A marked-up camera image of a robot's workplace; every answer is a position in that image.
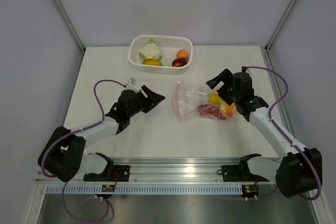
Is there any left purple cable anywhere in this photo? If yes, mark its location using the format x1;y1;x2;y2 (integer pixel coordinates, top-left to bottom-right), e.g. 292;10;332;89
41;79;128;221

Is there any left small circuit board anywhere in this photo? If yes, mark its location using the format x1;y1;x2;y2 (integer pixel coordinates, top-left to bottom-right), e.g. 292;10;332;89
101;185;116;193

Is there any yellow fake fruit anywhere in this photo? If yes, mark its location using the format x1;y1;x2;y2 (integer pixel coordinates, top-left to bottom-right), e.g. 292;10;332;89
208;92;224;104

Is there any clear zip top bag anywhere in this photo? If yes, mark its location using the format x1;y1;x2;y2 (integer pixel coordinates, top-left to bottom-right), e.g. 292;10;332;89
171;81;238;121

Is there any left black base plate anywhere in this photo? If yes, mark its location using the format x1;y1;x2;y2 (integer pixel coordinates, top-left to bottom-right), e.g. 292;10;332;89
83;165;130;182

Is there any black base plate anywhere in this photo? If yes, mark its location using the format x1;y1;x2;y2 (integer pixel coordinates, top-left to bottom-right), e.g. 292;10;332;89
83;165;130;182
216;165;269;183

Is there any orange yellow fake peach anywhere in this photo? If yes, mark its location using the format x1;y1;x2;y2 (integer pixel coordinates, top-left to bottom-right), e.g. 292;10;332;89
219;102;236;118

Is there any red fake fruit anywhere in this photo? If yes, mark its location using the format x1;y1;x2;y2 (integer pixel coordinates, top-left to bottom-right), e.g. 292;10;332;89
197;104;226;120

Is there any aluminium frame post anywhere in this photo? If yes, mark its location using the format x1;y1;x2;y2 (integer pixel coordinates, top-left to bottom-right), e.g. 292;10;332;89
265;0;299;53
52;0;86;56

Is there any orange red fake peach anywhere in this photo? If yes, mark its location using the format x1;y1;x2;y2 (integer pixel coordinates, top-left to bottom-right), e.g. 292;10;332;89
176;49;189;60

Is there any right small circuit board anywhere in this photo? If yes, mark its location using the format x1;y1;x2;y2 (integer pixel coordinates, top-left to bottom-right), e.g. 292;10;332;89
242;185;259;197

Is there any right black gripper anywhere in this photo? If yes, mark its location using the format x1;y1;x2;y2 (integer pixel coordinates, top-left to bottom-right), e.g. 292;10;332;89
206;69;240;105

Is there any white slotted cable duct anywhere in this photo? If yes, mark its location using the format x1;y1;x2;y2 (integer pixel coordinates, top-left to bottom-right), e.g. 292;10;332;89
46;184;243;195

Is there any white perforated plastic basket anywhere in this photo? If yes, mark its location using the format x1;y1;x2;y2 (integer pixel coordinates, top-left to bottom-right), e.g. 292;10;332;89
128;35;193;74

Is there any aluminium mounting rail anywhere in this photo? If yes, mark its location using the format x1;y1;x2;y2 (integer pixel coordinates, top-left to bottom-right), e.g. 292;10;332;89
35;157;279;183

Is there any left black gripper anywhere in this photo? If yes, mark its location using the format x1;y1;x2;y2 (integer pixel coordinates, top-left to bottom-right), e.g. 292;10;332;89
128;86;164;118

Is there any small circuit board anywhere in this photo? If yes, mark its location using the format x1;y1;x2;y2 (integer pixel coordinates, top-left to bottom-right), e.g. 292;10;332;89
242;185;259;197
101;185;116;193

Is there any white fake cauliflower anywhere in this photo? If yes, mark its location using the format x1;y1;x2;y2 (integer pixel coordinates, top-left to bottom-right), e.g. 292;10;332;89
139;39;163;60

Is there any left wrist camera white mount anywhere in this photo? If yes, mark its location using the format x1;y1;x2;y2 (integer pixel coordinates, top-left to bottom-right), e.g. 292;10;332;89
125;78;138;93

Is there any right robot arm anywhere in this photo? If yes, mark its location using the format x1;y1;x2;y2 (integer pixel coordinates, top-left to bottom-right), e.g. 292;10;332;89
206;67;322;201

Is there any yellow green fake mango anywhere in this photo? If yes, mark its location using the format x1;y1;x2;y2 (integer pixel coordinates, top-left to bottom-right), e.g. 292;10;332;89
142;59;162;66

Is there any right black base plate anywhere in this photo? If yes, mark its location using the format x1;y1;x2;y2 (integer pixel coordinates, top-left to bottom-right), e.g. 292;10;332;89
216;165;269;183

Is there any dark purple fake fruit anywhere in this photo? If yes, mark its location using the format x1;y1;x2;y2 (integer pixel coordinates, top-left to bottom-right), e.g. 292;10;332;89
172;58;188;67

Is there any left aluminium frame post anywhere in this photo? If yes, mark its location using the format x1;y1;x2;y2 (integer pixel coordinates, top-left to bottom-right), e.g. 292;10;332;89
52;0;86;56

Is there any right aluminium frame post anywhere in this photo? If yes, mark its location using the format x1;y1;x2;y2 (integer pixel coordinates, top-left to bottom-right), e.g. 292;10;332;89
265;0;299;53

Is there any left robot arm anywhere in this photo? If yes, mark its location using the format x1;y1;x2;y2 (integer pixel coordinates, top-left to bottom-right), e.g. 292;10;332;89
38;86;165;183

